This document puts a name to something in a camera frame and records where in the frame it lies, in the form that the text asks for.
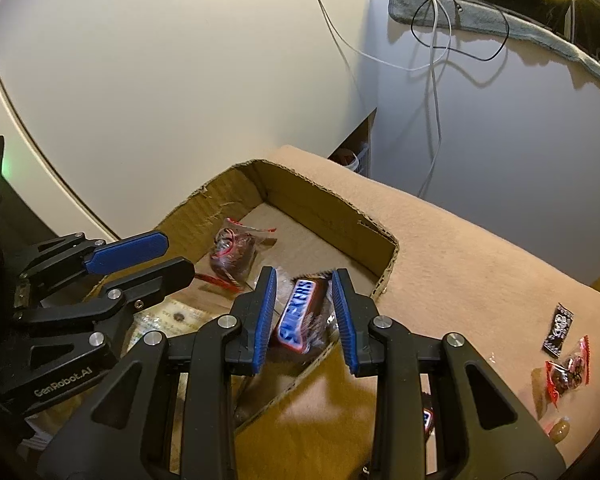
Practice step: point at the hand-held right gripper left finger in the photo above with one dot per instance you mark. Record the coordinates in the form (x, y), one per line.
(261, 320)

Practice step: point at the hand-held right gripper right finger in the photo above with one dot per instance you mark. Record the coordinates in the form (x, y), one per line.
(346, 325)

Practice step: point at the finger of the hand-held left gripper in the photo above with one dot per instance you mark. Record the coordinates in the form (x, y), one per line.
(150, 277)
(130, 250)

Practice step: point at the brown chocolate bar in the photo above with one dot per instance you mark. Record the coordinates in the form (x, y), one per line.
(297, 320)
(428, 420)

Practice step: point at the cardboard box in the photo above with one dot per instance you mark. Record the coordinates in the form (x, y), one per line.
(300, 245)

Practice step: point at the red-edged clear cake packet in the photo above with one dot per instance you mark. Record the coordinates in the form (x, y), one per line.
(567, 372)
(230, 255)

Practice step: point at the pale clear snack packet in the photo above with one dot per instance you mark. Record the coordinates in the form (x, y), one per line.
(175, 315)

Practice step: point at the plastic container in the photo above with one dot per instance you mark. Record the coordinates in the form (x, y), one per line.
(352, 160)

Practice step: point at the small black candy packet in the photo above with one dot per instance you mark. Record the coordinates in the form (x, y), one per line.
(559, 332)

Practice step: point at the yellow jelly cup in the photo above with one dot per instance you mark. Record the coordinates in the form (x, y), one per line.
(560, 430)

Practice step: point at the grey window ledge cover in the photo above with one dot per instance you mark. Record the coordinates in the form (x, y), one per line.
(485, 15)

